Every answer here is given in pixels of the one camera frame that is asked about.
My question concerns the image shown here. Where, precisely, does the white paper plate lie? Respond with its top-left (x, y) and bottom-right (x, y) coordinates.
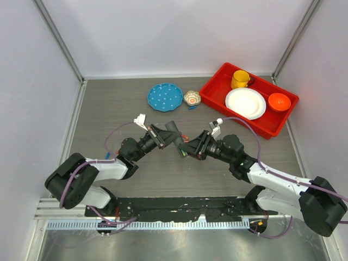
top-left (225, 88), bottom-right (266, 120)

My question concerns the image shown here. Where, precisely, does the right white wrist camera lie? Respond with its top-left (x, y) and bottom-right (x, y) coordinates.
top-left (209, 118), bottom-right (223, 139)

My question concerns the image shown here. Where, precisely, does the perforated cable tray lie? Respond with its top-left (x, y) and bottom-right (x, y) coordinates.
top-left (46, 219), bottom-right (250, 231)

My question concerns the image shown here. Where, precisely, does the yellow mug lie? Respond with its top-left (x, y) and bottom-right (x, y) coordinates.
top-left (231, 70), bottom-right (255, 89)

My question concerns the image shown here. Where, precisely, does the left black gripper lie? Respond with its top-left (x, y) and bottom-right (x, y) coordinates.
top-left (132, 124), bottom-right (181, 163)

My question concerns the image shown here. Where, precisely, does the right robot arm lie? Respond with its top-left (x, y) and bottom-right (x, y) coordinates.
top-left (176, 130), bottom-right (347, 237)

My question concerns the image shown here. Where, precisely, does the blue dotted plate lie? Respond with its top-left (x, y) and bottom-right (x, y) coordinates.
top-left (147, 83), bottom-right (183, 113)

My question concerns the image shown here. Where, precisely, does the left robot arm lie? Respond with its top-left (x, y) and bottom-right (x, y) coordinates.
top-left (45, 121), bottom-right (183, 217)

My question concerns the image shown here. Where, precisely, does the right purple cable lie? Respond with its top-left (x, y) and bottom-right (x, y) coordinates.
top-left (221, 116), bottom-right (348, 239)

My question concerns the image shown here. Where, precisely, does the black remote control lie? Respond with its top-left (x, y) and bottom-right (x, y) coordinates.
top-left (165, 121), bottom-right (185, 158)

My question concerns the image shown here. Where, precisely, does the small floral dish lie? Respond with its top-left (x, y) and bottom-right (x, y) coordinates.
top-left (183, 90), bottom-right (202, 106)

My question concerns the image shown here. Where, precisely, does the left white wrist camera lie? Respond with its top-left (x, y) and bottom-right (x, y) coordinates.
top-left (133, 114), bottom-right (148, 132)

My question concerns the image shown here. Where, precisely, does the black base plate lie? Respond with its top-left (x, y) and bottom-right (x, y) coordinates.
top-left (84, 196), bottom-right (278, 222)

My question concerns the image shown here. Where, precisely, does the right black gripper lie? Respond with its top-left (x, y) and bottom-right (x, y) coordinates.
top-left (179, 130), bottom-right (234, 164)

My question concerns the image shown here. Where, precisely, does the orange bowl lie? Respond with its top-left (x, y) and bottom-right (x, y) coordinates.
top-left (268, 93), bottom-right (291, 112)

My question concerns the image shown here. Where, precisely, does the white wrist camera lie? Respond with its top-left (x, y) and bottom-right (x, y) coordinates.
top-left (209, 118), bottom-right (223, 139)
top-left (133, 114), bottom-right (148, 132)

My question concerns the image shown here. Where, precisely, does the red plastic bin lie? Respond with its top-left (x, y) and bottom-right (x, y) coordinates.
top-left (200, 63), bottom-right (299, 139)

